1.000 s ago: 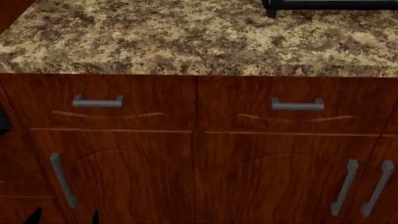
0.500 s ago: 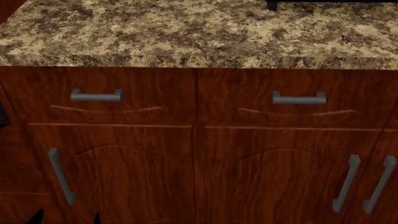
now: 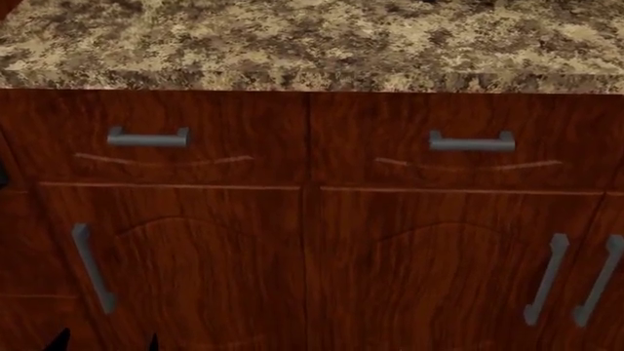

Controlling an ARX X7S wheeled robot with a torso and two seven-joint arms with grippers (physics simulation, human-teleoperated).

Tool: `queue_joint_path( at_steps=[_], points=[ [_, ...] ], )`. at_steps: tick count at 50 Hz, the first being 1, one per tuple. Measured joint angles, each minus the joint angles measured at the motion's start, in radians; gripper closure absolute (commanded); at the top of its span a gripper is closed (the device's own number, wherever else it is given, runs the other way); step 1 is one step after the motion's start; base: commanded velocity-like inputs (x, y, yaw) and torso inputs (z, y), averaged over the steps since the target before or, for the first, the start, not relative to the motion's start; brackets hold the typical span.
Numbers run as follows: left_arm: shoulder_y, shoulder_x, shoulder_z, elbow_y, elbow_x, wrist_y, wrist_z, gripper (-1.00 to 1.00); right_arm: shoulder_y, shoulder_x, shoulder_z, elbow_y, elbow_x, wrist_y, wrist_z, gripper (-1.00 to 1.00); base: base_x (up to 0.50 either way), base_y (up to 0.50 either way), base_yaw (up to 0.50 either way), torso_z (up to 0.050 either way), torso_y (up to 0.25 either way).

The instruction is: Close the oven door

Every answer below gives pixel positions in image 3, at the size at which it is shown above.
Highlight long grey door handle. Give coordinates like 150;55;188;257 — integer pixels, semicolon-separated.
71;222;117;316
571;234;624;328
523;233;570;328

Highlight narrow dark wood cabinet door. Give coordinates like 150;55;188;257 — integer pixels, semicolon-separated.
555;190;624;351

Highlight speckled granite countertop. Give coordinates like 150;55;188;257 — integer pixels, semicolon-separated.
0;0;624;95

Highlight wide dark wood drawer front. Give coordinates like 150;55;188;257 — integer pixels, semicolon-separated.
308;91;624;195
0;88;310;188

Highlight grey drawer bar handle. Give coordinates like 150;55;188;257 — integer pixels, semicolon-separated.
106;126;191;149
428;130;517;152

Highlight arched panel wood cabinet door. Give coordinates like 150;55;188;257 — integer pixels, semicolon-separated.
305;184;607;351
35;181;307;351

